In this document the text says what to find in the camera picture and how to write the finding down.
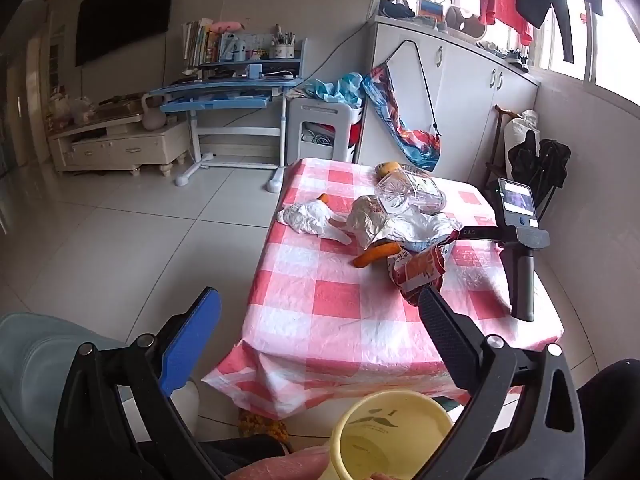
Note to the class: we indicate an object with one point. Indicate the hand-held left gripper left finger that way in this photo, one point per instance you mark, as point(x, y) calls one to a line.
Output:
point(192, 340)

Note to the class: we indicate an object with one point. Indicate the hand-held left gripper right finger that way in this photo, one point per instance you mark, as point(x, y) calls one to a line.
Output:
point(447, 332)

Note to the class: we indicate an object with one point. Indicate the red snack wrapper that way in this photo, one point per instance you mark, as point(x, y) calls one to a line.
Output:
point(420, 270)

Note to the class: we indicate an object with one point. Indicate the yellow plastic bin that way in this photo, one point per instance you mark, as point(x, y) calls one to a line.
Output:
point(390, 440)

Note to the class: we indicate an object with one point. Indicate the clear plastic bottle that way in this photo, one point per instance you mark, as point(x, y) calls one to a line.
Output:
point(410, 192)

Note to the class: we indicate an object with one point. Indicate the long white tissue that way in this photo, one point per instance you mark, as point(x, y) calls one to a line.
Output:
point(305, 217)

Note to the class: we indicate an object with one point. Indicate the small orange carrot piece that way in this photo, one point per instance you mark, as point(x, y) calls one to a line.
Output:
point(324, 200)

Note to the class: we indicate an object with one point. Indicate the person's right hand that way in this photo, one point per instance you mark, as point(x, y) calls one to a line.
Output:
point(280, 465)

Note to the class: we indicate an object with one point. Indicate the teal slipper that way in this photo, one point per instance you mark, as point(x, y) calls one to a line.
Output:
point(452, 402)

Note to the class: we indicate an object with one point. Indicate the black folding stand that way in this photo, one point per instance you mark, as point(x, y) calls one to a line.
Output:
point(550, 200)

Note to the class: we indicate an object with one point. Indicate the yellow patterned slipper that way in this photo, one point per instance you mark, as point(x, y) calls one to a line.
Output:
point(262, 425)

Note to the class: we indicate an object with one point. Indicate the black jacket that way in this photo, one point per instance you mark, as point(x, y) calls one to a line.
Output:
point(540, 160)

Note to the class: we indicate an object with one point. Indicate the red white checkered tablecloth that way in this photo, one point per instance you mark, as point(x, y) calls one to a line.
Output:
point(320, 310)

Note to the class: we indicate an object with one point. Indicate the person's black pants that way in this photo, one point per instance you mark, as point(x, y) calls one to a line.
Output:
point(610, 410)

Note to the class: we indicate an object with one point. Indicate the white sack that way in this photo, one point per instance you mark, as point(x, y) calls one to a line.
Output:
point(520, 130)

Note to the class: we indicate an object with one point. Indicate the fruit basket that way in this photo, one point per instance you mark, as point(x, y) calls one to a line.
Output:
point(415, 169)

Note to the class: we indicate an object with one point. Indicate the pale green seat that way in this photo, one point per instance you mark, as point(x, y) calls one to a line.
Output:
point(30, 360)

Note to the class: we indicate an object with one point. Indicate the yellow mango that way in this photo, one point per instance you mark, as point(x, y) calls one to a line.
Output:
point(387, 167)

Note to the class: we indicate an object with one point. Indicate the white cabinet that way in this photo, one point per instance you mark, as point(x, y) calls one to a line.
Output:
point(465, 110)

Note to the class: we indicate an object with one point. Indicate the colourful printed bag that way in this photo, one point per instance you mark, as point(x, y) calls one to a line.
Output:
point(400, 130)

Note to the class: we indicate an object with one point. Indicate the cream television cabinet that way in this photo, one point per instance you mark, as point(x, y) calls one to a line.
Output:
point(120, 145)

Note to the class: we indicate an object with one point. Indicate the grey sneaker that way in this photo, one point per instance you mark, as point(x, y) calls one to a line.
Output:
point(517, 60)
point(492, 51)

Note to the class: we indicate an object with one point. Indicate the beige ceramic jug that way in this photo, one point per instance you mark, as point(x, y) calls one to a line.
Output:
point(152, 117)

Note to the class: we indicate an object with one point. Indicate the blue white study desk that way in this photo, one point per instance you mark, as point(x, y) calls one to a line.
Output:
point(230, 92)

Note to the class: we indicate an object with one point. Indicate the white plastic stool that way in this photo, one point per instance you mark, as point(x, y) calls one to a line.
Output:
point(320, 115)

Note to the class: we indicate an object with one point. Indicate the window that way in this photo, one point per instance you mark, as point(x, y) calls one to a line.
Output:
point(615, 50)

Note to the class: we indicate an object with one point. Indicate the clear plastic bag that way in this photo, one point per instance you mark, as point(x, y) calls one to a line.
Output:
point(75, 110)

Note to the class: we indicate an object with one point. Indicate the blue plastic bag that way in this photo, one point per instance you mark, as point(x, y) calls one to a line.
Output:
point(335, 90)

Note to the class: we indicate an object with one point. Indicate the small blue box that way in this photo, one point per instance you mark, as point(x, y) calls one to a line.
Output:
point(256, 71)

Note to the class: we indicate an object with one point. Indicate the red hanging garment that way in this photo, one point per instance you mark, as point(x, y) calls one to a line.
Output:
point(505, 0)

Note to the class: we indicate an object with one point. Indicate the small framed box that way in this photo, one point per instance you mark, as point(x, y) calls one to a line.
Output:
point(430, 7)

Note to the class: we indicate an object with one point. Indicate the row of books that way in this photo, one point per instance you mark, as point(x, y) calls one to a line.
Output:
point(200, 42)

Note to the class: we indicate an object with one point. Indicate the dark folded cloth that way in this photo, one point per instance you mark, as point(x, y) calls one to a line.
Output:
point(395, 9)

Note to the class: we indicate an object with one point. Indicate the white pen holder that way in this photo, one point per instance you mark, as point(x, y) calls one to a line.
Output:
point(282, 50)

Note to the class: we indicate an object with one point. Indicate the pink plush toy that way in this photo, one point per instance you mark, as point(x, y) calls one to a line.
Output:
point(227, 26)

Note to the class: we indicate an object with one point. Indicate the black wall television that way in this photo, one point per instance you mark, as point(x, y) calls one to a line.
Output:
point(125, 10)

